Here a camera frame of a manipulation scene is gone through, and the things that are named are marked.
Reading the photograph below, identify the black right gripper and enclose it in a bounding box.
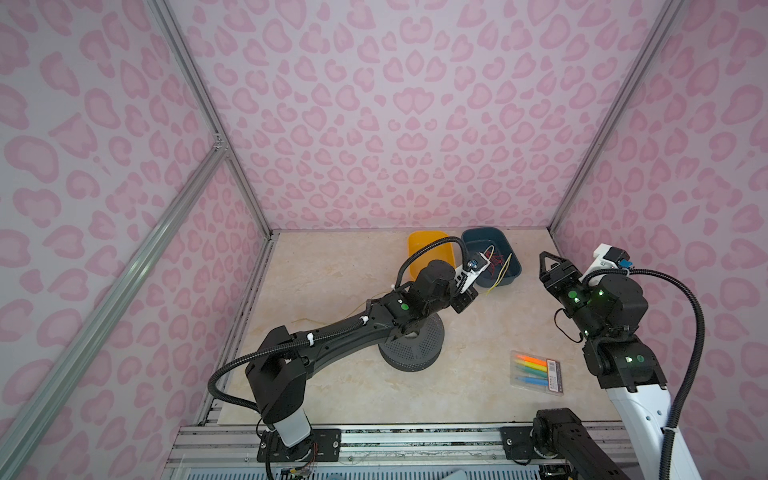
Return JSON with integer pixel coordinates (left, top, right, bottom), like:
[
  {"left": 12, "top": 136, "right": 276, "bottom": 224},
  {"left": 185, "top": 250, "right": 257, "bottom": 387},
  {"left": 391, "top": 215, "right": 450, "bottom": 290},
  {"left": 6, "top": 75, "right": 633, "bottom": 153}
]
[{"left": 536, "top": 249, "right": 605, "bottom": 339}]

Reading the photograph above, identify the yellow thin cable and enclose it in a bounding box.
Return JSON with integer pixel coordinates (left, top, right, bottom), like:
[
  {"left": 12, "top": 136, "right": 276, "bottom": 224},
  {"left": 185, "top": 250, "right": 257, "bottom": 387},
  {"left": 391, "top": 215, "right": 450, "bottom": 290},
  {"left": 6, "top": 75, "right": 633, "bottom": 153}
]
[{"left": 484, "top": 244, "right": 514, "bottom": 295}]

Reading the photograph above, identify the dark grey cable spool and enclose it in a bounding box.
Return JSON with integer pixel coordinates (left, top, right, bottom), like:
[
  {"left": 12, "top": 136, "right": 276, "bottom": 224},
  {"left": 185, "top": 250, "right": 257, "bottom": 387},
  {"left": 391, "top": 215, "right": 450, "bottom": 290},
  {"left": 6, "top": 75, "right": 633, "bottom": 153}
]
[{"left": 378, "top": 314, "right": 445, "bottom": 373}]

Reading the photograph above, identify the yellow plastic tray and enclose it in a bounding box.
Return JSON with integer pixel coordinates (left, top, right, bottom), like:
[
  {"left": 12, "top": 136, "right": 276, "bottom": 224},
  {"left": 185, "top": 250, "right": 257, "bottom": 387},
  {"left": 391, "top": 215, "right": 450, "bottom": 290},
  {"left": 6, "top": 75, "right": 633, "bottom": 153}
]
[{"left": 407, "top": 230, "right": 451, "bottom": 283}]

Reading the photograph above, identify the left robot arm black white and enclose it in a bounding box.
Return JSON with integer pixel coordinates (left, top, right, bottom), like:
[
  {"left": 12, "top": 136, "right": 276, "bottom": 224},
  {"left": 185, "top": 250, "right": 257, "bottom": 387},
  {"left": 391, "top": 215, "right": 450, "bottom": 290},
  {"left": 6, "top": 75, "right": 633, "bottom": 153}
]
[{"left": 245, "top": 253, "right": 488, "bottom": 449}]

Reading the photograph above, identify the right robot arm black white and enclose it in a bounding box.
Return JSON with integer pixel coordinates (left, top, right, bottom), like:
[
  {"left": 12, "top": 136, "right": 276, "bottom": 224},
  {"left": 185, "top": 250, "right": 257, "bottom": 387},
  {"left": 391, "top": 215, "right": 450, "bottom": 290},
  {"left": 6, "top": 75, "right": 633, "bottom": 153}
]
[{"left": 539, "top": 244, "right": 706, "bottom": 479}]

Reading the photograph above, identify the teal plastic tray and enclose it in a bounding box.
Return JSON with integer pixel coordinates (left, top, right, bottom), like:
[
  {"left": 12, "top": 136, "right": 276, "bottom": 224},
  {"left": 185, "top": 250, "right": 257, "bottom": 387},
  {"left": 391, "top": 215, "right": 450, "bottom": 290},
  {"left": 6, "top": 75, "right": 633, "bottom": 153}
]
[{"left": 461, "top": 227, "right": 522, "bottom": 290}]

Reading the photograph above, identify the pack of coloured markers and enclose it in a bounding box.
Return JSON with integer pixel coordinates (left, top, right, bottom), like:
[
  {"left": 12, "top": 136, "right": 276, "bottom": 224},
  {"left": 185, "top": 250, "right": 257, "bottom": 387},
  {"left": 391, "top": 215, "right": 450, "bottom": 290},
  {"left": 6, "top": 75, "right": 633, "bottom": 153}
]
[{"left": 510, "top": 351, "right": 564, "bottom": 396}]

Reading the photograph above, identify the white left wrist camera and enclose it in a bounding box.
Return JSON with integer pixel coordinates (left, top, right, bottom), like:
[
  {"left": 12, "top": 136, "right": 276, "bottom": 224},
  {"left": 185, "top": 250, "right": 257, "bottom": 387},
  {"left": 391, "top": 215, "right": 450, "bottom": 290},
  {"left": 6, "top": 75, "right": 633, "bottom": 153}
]
[{"left": 455, "top": 252, "right": 490, "bottom": 294}]

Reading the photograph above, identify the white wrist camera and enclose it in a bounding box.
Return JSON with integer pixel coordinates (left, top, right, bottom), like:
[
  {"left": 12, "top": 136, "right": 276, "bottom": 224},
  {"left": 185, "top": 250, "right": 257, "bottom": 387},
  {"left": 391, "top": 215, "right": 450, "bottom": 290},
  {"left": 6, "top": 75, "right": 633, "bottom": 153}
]
[
  {"left": 455, "top": 252, "right": 490, "bottom": 294},
  {"left": 580, "top": 243, "right": 633, "bottom": 283}
]

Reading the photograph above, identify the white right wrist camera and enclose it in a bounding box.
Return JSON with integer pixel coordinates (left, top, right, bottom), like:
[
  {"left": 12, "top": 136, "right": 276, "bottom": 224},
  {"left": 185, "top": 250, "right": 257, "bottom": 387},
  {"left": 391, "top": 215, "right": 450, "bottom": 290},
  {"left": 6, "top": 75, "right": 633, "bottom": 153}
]
[{"left": 580, "top": 243, "right": 633, "bottom": 283}]

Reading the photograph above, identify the black left corrugated cable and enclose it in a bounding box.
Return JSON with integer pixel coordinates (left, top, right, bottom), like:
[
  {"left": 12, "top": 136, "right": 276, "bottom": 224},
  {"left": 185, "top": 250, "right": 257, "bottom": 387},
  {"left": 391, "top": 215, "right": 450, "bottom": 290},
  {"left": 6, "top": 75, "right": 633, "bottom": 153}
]
[{"left": 207, "top": 235, "right": 470, "bottom": 414}]

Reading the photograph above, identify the right aluminium corner post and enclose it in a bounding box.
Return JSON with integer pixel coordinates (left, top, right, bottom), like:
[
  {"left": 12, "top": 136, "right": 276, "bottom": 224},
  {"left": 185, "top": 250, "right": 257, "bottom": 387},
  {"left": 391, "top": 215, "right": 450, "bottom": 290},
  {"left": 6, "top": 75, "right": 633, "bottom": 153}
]
[{"left": 547, "top": 0, "right": 688, "bottom": 236}]

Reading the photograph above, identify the diagonal aluminium frame bar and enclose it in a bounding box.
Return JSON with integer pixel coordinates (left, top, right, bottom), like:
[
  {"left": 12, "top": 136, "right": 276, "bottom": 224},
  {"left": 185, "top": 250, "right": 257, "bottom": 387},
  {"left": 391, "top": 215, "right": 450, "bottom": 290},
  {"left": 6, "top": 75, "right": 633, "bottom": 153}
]
[{"left": 1, "top": 144, "right": 228, "bottom": 479}]

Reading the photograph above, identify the aluminium corner frame post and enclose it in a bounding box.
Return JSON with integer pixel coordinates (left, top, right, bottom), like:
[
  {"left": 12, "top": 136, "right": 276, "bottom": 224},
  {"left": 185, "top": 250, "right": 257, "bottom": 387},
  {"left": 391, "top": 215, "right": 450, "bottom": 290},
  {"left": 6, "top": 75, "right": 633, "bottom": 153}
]
[{"left": 146, "top": 0, "right": 273, "bottom": 239}]

